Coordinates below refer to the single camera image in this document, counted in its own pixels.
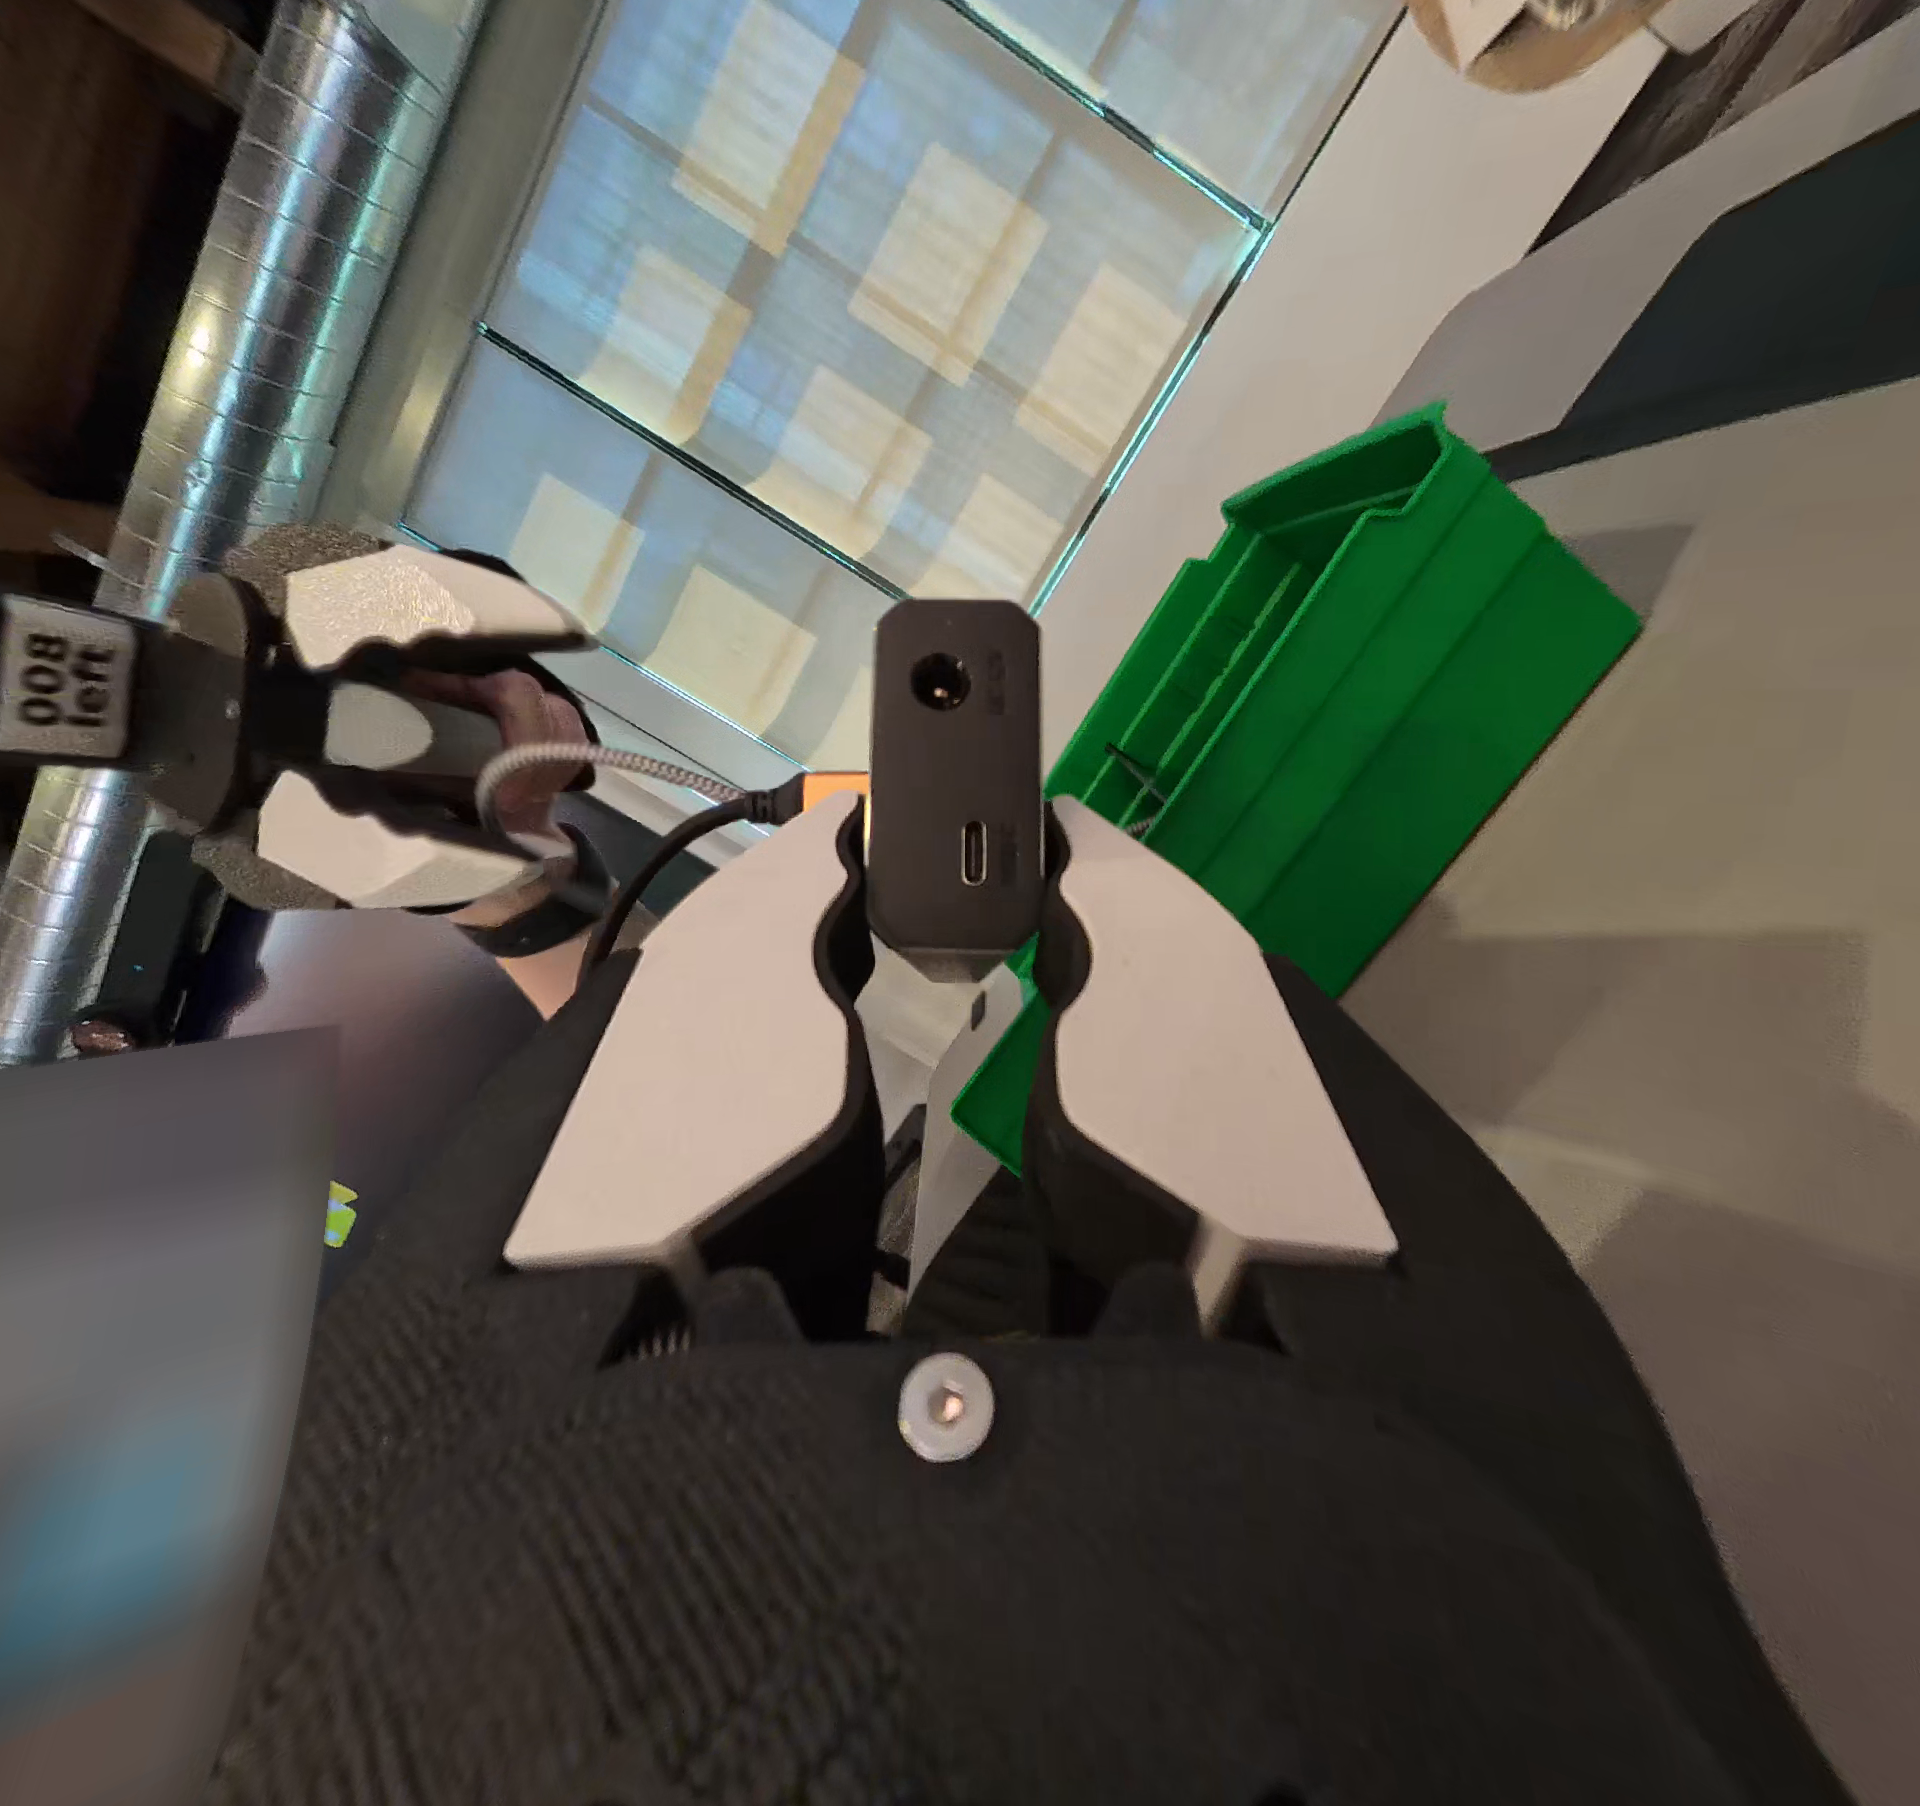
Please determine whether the green plastic bin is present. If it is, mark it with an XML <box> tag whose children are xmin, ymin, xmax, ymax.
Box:
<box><xmin>953</xmin><ymin>400</ymin><xmax>1648</xmax><ymax>1183</ymax></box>

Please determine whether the person's left hand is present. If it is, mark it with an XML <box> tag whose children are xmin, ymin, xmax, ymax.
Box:
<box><xmin>426</xmin><ymin>658</ymin><xmax>618</xmax><ymax>1019</ymax></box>

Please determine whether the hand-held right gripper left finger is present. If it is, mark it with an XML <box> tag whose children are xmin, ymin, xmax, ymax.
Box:
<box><xmin>502</xmin><ymin>793</ymin><xmax>887</xmax><ymax>1271</ymax></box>

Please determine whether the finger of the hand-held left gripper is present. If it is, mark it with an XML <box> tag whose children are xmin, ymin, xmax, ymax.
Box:
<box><xmin>255</xmin><ymin>768</ymin><xmax>578</xmax><ymax>916</ymax></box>
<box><xmin>277</xmin><ymin>546</ymin><xmax>601</xmax><ymax>683</ymax></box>

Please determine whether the window with roller blind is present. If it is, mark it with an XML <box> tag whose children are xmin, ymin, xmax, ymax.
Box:
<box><xmin>401</xmin><ymin>0</ymin><xmax>1389</xmax><ymax>795</ymax></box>

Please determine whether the round silver duct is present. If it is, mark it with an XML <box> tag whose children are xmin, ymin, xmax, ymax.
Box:
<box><xmin>0</xmin><ymin>0</ymin><xmax>452</xmax><ymax>1066</ymax></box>

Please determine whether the short black adapter cable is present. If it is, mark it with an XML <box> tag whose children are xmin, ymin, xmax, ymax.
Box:
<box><xmin>577</xmin><ymin>787</ymin><xmax>796</xmax><ymax>976</ymax></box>

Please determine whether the grey braided USB cable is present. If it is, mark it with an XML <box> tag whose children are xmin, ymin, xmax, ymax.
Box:
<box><xmin>475</xmin><ymin>742</ymin><xmax>812</xmax><ymax>852</ymax></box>

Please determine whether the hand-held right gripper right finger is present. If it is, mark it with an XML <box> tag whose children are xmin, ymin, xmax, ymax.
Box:
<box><xmin>1036</xmin><ymin>793</ymin><xmax>1399</xmax><ymax>1265</ymax></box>

